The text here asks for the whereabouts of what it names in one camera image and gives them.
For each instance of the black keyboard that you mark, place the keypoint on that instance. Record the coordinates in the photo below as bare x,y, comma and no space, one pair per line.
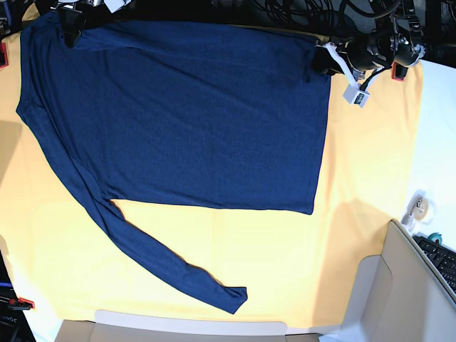
441,257

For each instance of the red clamp bottom left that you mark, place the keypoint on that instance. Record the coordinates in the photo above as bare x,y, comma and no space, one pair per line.
20,304

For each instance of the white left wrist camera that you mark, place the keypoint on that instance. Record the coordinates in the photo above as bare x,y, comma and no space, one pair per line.
353,94

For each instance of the red clamp top right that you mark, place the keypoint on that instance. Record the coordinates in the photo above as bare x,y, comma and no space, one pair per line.
399,72

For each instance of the cardboard box right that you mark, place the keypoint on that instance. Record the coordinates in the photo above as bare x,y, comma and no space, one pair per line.
399,295

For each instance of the red clamp top left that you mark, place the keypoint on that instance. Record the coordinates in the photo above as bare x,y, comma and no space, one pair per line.
3,56

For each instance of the yellow table cloth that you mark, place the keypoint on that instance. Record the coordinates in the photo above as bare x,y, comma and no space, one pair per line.
298,269

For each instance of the teal tape roll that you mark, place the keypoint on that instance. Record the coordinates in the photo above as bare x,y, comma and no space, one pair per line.
436,238

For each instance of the clear tape roll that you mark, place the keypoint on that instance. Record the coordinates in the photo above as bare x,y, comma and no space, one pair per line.
420,209

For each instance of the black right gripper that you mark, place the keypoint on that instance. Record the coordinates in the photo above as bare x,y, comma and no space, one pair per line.
72,22

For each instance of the blue long-sleeve T-shirt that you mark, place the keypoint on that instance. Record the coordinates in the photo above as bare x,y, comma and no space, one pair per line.
181,113

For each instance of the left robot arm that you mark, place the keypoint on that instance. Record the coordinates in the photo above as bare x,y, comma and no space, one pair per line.
396,39

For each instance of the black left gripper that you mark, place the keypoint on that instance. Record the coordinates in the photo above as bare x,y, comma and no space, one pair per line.
322,63

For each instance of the red clamp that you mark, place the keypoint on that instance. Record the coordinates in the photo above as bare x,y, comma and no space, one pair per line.
3,56
20,304
399,72

